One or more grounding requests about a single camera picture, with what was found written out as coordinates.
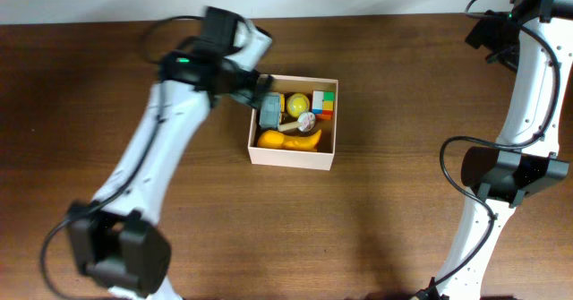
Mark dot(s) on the yellow grey toy truck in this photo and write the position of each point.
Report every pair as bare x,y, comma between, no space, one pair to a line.
272,108

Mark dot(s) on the white wooden paddle toy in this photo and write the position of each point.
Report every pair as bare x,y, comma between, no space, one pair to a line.
305,122

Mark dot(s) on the yellow grey ball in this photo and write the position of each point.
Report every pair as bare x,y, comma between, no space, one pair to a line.
297,104

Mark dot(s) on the colourful puzzle cube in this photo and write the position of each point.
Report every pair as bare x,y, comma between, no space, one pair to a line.
323,103

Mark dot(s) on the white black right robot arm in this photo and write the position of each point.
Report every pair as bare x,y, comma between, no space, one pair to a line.
534,40

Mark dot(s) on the orange rubber fish toy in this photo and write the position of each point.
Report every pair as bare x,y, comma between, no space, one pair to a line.
278,141

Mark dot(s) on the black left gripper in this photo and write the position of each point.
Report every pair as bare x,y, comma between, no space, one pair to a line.
249,93

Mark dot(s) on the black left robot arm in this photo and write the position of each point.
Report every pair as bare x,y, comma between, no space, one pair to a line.
114,238

